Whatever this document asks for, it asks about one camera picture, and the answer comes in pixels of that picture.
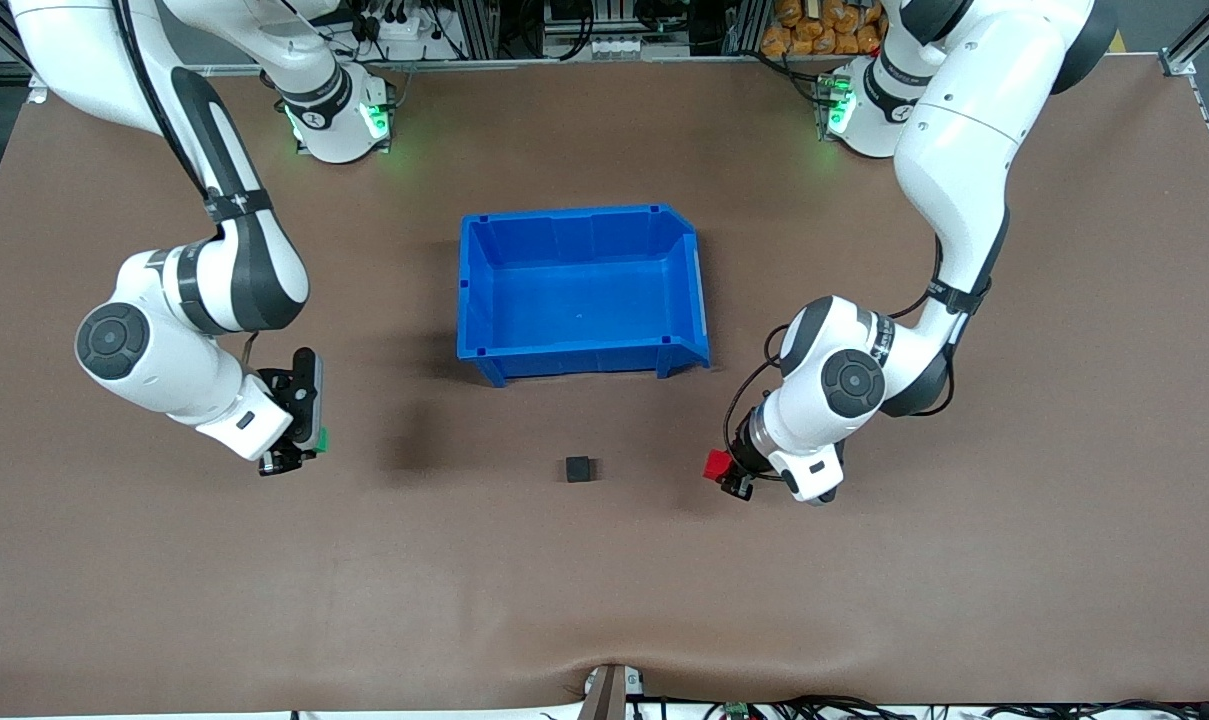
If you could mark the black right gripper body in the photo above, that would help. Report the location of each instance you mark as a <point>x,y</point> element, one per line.
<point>282,386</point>

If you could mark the red cube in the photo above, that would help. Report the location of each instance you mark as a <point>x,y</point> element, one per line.
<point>716,466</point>

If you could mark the green cube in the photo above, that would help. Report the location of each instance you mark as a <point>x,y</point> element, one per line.
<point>322,440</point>

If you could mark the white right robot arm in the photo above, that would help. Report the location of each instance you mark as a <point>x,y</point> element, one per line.
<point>154,380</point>

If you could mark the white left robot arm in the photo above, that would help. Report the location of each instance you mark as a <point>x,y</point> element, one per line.
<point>964,130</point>

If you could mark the black cube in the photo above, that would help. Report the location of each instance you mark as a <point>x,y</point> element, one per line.
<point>579,469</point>

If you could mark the brown table mat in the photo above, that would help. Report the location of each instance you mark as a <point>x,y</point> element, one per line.
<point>604,580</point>

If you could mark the blue plastic storage bin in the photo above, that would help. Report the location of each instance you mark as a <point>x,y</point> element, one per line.
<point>584,300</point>

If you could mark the white power strip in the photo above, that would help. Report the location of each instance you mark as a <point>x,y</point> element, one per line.
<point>399,27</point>

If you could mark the aluminium upright profile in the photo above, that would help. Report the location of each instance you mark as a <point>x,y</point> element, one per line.
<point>474,25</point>
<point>744,25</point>

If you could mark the white terminal block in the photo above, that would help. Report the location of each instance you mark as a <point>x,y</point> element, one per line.
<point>614,47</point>

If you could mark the orange snack packets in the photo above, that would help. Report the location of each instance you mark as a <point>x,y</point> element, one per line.
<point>814,30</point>

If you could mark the aluminium camera post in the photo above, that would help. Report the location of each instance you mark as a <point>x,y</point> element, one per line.
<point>612,695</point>

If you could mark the aluminium corner bracket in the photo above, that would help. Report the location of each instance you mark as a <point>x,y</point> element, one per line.
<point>1181,62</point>
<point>39,92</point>

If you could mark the aluminium frame rail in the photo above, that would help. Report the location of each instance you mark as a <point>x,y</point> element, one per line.
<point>614,62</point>

